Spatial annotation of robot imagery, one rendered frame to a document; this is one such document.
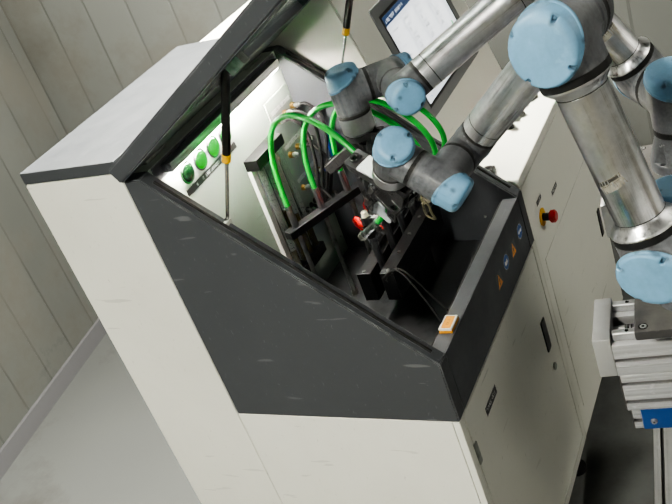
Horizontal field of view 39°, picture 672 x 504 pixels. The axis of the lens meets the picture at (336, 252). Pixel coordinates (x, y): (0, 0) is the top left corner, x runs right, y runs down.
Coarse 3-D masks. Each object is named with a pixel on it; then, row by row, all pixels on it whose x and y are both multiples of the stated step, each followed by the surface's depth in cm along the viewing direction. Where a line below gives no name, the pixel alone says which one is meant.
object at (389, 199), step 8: (368, 192) 192; (376, 192) 190; (384, 192) 185; (392, 192) 184; (400, 192) 184; (408, 192) 184; (376, 200) 194; (384, 200) 190; (392, 200) 190; (400, 200) 186; (408, 200) 188; (416, 200) 195; (392, 208) 191; (400, 208) 189; (408, 208) 194
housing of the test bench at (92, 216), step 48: (192, 48) 254; (144, 96) 230; (96, 144) 210; (48, 192) 211; (96, 192) 204; (96, 240) 214; (144, 240) 207; (96, 288) 224; (144, 288) 217; (144, 336) 227; (192, 336) 220; (144, 384) 238; (192, 384) 231; (192, 432) 242; (240, 432) 234; (192, 480) 255; (240, 480) 246
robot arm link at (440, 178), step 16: (416, 160) 171; (432, 160) 172; (448, 160) 173; (464, 160) 174; (416, 176) 171; (432, 176) 170; (448, 176) 170; (464, 176) 171; (416, 192) 175; (432, 192) 171; (448, 192) 170; (464, 192) 170; (448, 208) 172
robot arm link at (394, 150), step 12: (384, 132) 171; (396, 132) 171; (408, 132) 171; (384, 144) 170; (396, 144) 170; (408, 144) 170; (384, 156) 170; (396, 156) 169; (408, 156) 170; (384, 168) 173; (396, 168) 172; (408, 168) 171; (384, 180) 179; (396, 180) 178
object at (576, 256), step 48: (336, 0) 238; (288, 48) 248; (336, 48) 243; (384, 48) 250; (480, 96) 288; (576, 144) 294; (528, 192) 251; (576, 192) 291; (576, 240) 288; (576, 288) 285; (576, 336) 282; (576, 384) 280
